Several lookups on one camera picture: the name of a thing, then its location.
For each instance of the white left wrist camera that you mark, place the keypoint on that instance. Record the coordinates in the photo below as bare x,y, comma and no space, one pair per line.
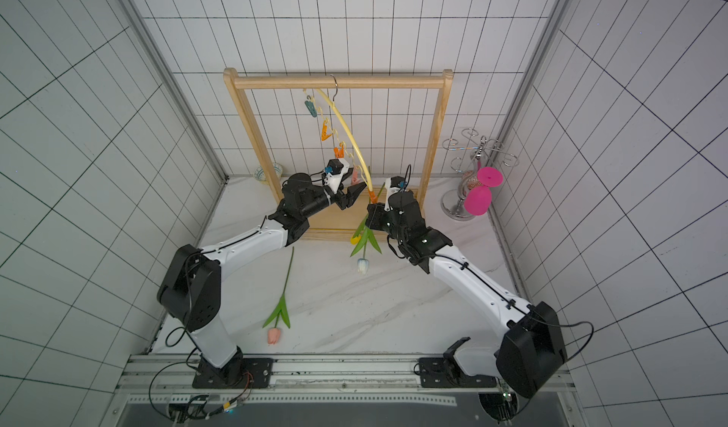
335,173

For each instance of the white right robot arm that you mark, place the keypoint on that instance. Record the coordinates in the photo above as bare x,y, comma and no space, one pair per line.
528,347

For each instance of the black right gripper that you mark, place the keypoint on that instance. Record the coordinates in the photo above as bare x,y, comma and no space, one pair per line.
381,217

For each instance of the yellow wavy clothes hanger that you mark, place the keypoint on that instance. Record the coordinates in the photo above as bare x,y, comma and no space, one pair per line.
353,152

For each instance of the white tulip flower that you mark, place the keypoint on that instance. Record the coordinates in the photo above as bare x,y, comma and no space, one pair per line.
367,241

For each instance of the red patterned wine glass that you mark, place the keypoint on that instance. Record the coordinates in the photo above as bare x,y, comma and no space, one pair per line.
470,183

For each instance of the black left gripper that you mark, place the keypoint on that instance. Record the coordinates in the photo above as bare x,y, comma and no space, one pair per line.
354,194

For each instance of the metal base rail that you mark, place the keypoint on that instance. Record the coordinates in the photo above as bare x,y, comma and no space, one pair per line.
164,379

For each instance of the pink tulip flower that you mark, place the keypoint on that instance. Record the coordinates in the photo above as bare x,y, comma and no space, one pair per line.
280,314

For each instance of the wooden hanging rack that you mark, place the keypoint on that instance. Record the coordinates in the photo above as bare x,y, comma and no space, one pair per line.
238,86

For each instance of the yellow tulip flower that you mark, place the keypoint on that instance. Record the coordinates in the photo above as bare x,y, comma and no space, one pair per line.
355,239

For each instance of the teal clothespin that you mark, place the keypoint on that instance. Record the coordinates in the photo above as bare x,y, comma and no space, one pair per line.
311,107

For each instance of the orange middle clothespin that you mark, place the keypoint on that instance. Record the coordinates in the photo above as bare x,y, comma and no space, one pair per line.
340,150

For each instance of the light orange clothespin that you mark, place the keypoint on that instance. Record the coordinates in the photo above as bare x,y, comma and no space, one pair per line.
326,131

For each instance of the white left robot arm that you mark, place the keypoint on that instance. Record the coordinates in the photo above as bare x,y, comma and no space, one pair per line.
192,289

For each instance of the magenta plastic wine glass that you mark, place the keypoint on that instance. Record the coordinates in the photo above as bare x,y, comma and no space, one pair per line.
479,199

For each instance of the chrome glass holder stand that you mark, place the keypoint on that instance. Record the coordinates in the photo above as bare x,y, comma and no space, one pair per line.
476,152

